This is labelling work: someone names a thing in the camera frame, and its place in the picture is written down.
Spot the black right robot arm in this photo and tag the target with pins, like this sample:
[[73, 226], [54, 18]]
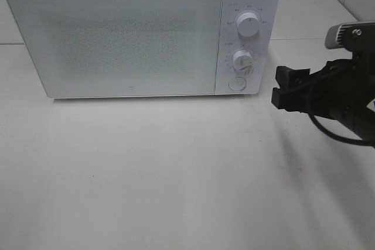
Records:
[[363, 129]]

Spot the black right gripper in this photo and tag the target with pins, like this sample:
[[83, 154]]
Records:
[[341, 91]]

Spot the round door release button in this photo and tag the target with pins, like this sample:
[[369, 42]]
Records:
[[237, 84]]

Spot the upper white power knob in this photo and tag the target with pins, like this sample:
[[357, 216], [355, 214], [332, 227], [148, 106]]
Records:
[[248, 24]]

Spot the white timer knob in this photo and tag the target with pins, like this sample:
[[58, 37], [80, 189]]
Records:
[[242, 60]]

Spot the white microwave door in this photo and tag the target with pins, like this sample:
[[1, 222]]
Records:
[[121, 48]]

